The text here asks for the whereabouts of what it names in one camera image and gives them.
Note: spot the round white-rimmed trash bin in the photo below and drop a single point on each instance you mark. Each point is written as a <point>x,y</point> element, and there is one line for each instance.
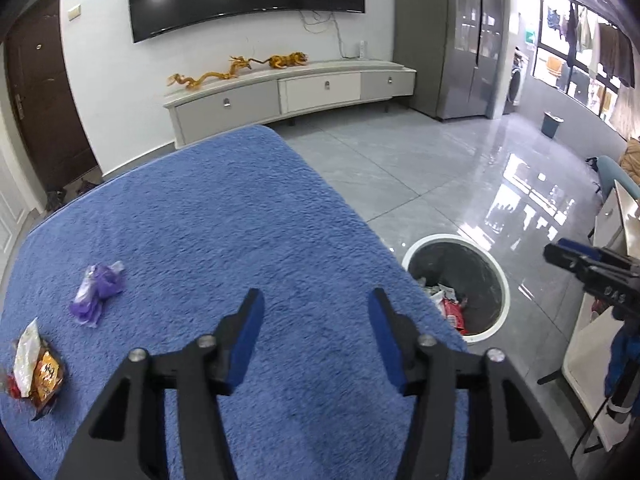
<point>471,274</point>

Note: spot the white wall switch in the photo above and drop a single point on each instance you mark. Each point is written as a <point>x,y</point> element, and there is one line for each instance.
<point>74,12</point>

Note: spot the purple candy wrapper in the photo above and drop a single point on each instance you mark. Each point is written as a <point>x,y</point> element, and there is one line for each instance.
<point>100,283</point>

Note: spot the white low TV cabinet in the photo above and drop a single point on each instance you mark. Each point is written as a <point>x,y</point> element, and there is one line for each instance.
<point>267,96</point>

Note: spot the small blue-grey waste bin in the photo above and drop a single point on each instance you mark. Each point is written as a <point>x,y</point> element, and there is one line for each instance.
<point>550,125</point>

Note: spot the red snack wrapper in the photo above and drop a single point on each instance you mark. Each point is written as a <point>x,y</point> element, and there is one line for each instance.
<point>453,314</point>

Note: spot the white washing machine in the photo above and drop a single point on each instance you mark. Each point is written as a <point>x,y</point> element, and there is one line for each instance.
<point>517,81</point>

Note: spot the golden tiger figurine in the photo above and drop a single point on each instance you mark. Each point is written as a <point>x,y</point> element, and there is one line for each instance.
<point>280,62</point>

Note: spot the blue fluffy table cloth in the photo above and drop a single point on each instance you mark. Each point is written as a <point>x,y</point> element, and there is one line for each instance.
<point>195,231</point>

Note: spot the orange brown snack wrapper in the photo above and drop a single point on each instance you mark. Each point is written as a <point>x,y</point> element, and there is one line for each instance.
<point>37,373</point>

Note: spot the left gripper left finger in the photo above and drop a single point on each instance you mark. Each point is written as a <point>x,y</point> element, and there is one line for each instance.
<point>123,435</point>

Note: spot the dark brown entrance door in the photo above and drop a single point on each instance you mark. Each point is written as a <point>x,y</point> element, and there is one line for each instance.
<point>43,104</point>

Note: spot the white router on cabinet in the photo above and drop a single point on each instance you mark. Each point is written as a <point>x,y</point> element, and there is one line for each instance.
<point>363,50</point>

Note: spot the brown shoe left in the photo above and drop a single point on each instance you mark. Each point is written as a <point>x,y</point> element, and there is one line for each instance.
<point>56,199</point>

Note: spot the grey double-door refrigerator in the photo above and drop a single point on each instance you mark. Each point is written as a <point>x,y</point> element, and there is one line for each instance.
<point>455,48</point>

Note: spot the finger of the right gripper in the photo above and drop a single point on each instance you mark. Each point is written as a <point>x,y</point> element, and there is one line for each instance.
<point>567,260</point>
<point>585,250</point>

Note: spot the golden dragon figurine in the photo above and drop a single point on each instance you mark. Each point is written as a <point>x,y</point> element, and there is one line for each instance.
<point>238,63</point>

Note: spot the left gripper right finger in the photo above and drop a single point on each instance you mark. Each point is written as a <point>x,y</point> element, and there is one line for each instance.
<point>508,435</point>

